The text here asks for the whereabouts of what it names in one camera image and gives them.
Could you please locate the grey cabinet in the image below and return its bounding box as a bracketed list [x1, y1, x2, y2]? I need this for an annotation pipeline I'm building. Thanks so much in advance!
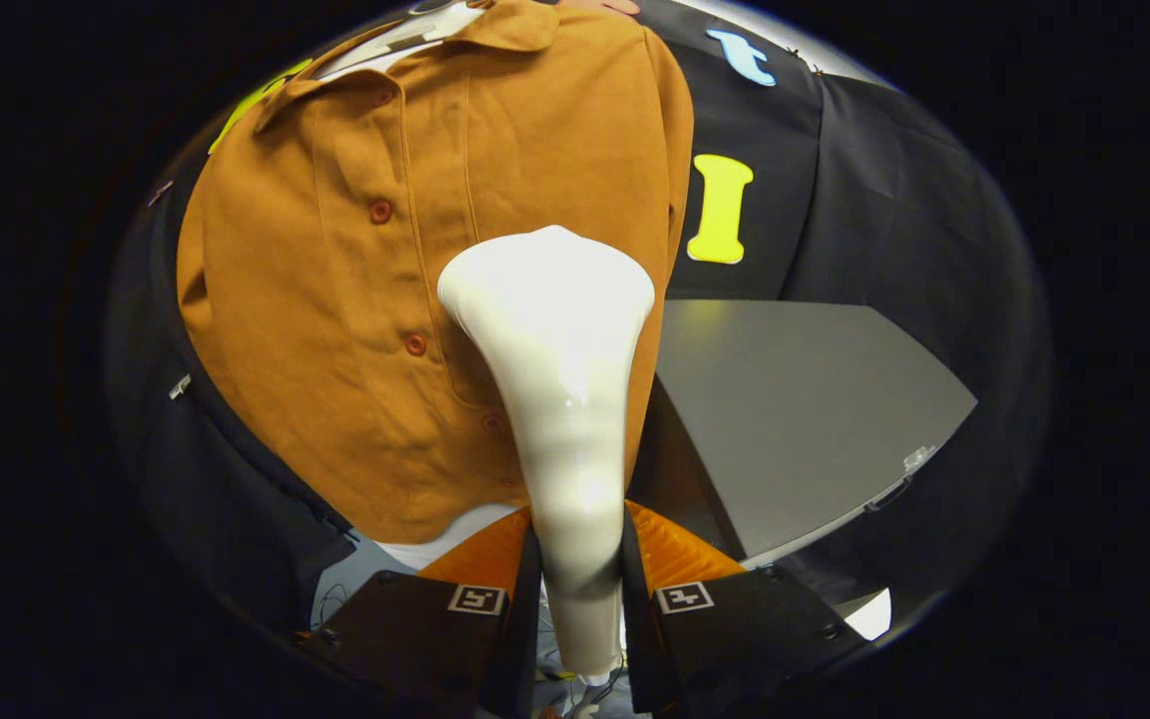
[628, 300, 978, 570]

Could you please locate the black backdrop cloth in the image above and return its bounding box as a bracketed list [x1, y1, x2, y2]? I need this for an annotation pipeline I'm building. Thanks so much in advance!
[106, 0, 1051, 640]

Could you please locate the orange button-up shirt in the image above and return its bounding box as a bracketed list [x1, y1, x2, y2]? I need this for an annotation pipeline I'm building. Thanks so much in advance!
[176, 0, 694, 545]

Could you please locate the white garment steamer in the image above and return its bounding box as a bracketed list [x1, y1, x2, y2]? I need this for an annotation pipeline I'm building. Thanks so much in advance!
[436, 225, 656, 680]

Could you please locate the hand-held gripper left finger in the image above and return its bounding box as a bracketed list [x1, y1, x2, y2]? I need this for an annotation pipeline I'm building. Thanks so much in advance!
[300, 504, 544, 719]

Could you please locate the white clothes hanger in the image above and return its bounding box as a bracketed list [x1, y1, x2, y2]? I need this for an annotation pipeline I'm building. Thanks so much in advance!
[315, 0, 488, 81]

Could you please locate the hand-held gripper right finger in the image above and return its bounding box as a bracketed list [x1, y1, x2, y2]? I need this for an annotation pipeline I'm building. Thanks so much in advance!
[620, 499, 870, 716]

